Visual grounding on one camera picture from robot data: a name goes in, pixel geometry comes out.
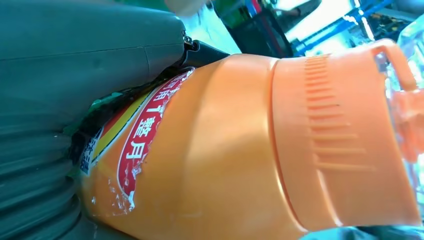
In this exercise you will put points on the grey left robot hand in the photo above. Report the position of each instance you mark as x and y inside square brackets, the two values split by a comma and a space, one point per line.
[82, 49]

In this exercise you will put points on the orange detergent bottle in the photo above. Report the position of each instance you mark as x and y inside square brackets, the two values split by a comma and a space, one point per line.
[232, 149]

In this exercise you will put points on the green table mat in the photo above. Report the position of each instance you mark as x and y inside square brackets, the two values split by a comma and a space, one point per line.
[142, 4]

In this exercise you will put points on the blue metal frame leg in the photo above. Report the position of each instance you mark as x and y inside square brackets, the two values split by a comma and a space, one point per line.
[331, 31]

